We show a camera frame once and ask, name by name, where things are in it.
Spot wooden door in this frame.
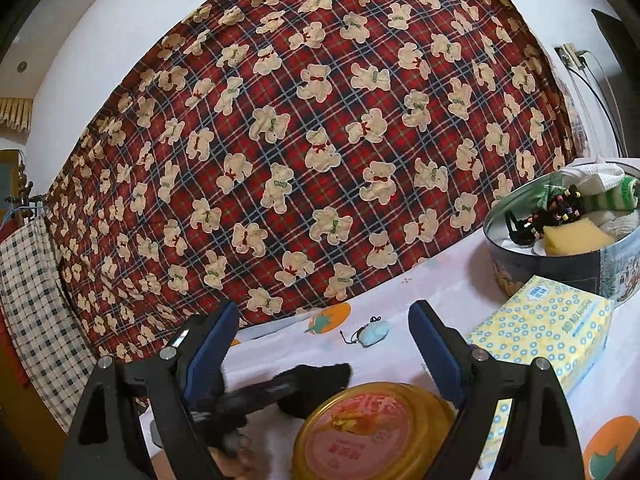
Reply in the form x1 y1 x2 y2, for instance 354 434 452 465
0 148 23 219

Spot wall power socket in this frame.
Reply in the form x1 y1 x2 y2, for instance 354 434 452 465
554 44 587 70

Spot red plaid bear blanket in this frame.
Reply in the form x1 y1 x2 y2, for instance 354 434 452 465
47 0 576 362

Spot black monitor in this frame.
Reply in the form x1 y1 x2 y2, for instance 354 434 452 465
591 9 639 94

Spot white waffle towel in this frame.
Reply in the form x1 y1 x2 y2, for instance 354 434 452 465
560 162 625 196

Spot amber round lidded container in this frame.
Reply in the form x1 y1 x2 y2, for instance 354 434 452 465
291 382 456 479

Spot green white striped towel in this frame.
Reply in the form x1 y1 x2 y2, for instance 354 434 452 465
584 176 639 212

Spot black power cable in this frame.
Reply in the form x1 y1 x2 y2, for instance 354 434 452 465
564 62 629 158

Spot white power cable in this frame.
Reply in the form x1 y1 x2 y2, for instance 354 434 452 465
579 49 632 156

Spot black beaded hair ties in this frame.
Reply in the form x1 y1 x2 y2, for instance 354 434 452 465
503 184 586 247

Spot round metal cookie tin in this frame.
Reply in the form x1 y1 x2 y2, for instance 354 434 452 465
483 162 639 304

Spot black cloth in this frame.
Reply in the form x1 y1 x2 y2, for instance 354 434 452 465
276 363 352 419

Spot yellow tissue pack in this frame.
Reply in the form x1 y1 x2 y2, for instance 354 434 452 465
464 274 615 453

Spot white cloth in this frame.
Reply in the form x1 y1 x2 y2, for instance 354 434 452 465
599 210 640 240

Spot yellow sponge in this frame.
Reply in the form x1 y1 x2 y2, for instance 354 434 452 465
544 218 615 257

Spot light blue plush keychain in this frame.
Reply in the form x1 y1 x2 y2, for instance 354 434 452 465
340 316 390 348

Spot checkered hanging cloth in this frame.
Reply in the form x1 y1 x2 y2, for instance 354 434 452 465
1 217 96 431

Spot person's left hand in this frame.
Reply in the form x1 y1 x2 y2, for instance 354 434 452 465
151 434 258 480

